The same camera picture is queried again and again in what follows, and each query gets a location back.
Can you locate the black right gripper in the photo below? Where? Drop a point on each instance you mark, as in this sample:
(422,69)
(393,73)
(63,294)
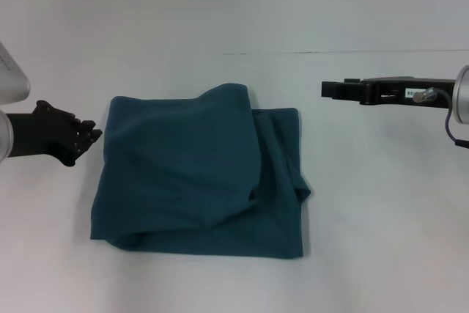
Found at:
(406,93)

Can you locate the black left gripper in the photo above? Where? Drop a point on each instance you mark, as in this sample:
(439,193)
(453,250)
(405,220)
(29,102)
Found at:
(40,133)

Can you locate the teal blue shirt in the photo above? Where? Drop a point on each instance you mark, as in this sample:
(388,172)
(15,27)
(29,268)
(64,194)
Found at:
(183,181)

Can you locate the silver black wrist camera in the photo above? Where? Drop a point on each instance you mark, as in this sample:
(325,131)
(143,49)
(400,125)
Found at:
(11,78)

